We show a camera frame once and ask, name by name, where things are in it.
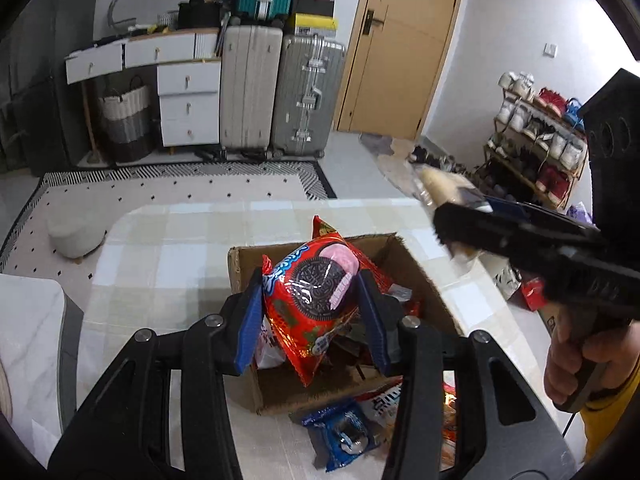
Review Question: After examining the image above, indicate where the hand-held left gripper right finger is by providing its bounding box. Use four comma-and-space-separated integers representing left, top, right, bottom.
354, 270, 576, 480

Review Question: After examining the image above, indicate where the white stool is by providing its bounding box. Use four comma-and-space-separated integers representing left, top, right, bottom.
47, 217, 108, 259

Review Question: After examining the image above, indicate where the red cookie packet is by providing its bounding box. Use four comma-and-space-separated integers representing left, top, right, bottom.
261, 237, 363, 388
312, 215, 421, 313

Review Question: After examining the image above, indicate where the clear cracker packet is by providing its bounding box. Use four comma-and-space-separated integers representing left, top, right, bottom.
377, 152, 496, 261

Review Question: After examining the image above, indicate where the woven laundry basket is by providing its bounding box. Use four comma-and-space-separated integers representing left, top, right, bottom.
97, 76, 153, 163

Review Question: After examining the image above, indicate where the white marble table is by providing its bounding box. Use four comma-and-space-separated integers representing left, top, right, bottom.
0, 274, 83, 456

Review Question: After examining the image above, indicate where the brown cardboard box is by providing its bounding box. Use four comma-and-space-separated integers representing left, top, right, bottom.
227, 232, 476, 416

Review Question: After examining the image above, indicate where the dark grey refrigerator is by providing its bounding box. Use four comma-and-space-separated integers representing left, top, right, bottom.
10, 0, 101, 176

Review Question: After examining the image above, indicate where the white drawer desk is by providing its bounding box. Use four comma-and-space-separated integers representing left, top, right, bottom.
65, 27, 223, 161

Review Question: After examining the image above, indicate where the purple bag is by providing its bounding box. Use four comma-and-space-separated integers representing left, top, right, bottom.
565, 201, 593, 223

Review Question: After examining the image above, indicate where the beige round floor mat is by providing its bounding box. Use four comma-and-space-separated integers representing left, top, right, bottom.
377, 140, 426, 176

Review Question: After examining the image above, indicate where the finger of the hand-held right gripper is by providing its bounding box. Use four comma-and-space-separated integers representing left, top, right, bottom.
432, 202, 611, 273
487, 196, 601, 233

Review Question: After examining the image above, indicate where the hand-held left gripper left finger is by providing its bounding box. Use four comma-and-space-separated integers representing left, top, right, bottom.
47, 267, 266, 480

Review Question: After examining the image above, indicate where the person's right hand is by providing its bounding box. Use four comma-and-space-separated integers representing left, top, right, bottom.
544, 317, 640, 406

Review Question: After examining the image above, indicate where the red gift bag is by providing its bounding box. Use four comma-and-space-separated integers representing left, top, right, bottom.
520, 277, 548, 311

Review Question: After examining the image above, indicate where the white red snack packet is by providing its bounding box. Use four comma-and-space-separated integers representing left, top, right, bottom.
355, 377, 406, 431

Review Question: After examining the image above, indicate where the blue cookie packet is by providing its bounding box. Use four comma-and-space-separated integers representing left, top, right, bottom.
300, 400, 396, 473

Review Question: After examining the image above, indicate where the silver suitcase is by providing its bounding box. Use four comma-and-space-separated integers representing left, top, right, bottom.
271, 34, 347, 157

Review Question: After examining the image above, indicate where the wooden shoe rack with shoes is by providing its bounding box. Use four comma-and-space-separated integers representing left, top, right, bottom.
495, 71, 588, 206

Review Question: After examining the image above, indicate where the black white patterned rug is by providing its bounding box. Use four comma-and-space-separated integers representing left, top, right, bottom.
0, 160, 338, 276

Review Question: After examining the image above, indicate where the grey irregular floor mat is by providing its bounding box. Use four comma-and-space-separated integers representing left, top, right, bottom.
360, 132, 398, 158

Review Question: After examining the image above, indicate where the person's right forearm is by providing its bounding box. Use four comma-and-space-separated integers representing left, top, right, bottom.
582, 372, 640, 463

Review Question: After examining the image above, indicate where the dark door handle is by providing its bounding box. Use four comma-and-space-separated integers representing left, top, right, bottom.
364, 8, 386, 36

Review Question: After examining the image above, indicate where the beige suitcase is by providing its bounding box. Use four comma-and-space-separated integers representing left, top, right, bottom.
220, 24, 284, 153

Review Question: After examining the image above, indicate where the orange noodle packet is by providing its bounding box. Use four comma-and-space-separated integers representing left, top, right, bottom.
442, 382, 458, 466

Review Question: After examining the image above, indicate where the yellow black shoe box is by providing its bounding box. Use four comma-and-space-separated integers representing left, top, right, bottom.
287, 14, 339, 37

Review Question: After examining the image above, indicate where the black storage bin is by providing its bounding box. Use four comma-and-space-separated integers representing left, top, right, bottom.
177, 2, 223, 31

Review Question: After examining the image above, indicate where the wooden door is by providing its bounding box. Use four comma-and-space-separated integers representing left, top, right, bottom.
334, 0, 468, 140

